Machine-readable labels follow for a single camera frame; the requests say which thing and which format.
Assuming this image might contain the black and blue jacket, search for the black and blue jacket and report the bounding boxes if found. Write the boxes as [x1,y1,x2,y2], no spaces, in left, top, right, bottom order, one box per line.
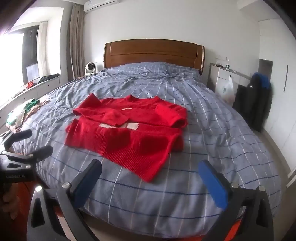
[233,72,272,133]

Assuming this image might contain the brown wooden headboard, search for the brown wooden headboard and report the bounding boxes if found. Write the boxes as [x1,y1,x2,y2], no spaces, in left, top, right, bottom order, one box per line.
[103,39,205,74]

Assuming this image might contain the red item on cabinet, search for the red item on cabinet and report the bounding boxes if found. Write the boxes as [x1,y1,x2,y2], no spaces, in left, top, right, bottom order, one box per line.
[26,81,36,90]

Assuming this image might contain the white plastic bag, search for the white plastic bag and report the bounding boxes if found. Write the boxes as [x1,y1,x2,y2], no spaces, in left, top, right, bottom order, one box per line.
[216,75,235,105]

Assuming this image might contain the white round fan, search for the white round fan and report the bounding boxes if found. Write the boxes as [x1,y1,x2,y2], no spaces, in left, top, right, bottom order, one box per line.
[85,62,97,76]

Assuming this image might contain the white window-side cabinet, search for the white window-side cabinet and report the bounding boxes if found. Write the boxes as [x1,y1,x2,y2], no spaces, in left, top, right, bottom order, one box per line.
[1,76,60,133]

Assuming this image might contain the red knit sweater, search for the red knit sweater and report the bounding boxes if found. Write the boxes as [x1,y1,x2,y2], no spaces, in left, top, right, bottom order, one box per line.
[65,93,188,182]

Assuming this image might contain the white air conditioner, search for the white air conditioner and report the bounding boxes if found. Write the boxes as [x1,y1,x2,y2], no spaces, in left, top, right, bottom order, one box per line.
[84,0,120,13]

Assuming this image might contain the white nightstand dresser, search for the white nightstand dresser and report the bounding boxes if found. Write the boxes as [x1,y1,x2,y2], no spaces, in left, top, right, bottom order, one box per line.
[207,63,251,97]

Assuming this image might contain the beige curtain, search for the beige curtain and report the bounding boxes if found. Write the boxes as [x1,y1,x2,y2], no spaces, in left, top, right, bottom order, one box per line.
[67,4,85,81]

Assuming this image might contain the green and beige clothes pile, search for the green and beige clothes pile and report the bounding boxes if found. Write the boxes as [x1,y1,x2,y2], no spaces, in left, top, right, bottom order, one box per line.
[6,98,50,133]

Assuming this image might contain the white wardrobe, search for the white wardrobe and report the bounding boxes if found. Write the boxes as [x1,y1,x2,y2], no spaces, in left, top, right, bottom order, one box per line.
[259,19,295,172]

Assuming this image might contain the person's left hand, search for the person's left hand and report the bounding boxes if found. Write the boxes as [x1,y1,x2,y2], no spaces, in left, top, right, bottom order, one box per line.
[1,183,20,220]

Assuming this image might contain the small bottle on nightstand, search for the small bottle on nightstand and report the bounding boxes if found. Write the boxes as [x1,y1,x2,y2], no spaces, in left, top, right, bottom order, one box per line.
[226,59,230,69]

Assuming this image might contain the dark clothes on cabinet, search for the dark clothes on cabinet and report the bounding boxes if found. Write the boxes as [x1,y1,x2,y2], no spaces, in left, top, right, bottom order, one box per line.
[38,73,60,83]

